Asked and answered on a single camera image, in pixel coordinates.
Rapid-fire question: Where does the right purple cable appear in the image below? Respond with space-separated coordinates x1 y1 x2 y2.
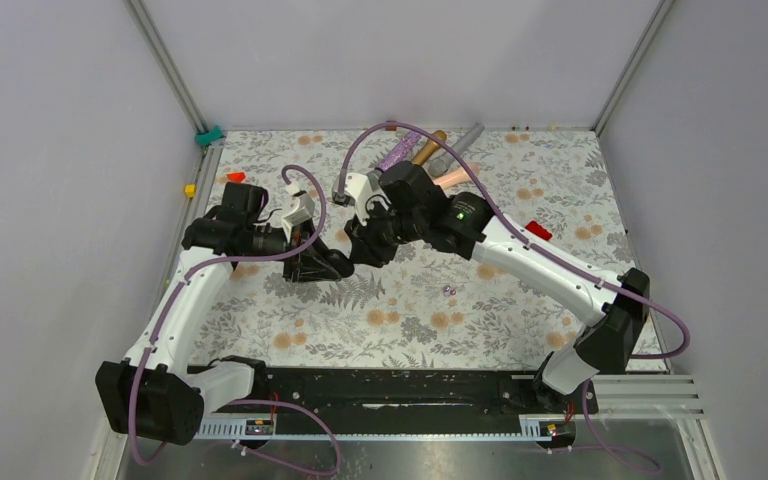
332 121 692 362

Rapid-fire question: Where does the red triangular block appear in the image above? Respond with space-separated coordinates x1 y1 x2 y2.
226 171 246 183

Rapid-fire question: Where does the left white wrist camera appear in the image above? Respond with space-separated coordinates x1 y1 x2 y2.
280 181 315 241

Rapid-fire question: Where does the purple glitter microphone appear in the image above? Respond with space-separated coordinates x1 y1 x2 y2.
376 130 423 172

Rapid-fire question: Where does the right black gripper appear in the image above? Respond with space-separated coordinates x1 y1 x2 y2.
345 198 426 270

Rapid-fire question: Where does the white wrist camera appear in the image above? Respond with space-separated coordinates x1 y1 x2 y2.
332 170 382 217
280 181 315 241

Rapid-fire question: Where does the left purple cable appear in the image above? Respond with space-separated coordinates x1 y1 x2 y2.
126 164 328 466

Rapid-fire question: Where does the red plastic box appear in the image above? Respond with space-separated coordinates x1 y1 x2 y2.
525 220 553 241

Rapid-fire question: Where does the pink microphone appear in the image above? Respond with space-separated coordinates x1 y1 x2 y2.
433 167 472 190

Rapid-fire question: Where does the grey microphone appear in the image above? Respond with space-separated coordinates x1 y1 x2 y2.
426 123 485 178

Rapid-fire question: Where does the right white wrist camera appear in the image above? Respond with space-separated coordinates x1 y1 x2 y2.
332 170 382 217

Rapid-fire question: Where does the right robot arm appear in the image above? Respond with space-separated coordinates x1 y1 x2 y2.
333 162 650 412

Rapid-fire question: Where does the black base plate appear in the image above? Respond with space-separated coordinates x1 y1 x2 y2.
219 367 599 438

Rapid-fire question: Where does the teal corner clamp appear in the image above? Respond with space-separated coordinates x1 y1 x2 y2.
194 125 225 148

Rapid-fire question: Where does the gold microphone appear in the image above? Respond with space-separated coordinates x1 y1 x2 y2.
411 130 447 166

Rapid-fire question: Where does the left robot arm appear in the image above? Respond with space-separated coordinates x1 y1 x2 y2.
95 183 354 445

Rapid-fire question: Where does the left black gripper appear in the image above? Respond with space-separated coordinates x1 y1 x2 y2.
247 217 343 282

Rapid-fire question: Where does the floral patterned table mat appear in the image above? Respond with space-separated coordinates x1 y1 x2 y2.
191 131 635 370

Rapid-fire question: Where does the purple cable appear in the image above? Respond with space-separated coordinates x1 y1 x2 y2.
126 164 328 466
332 121 692 362

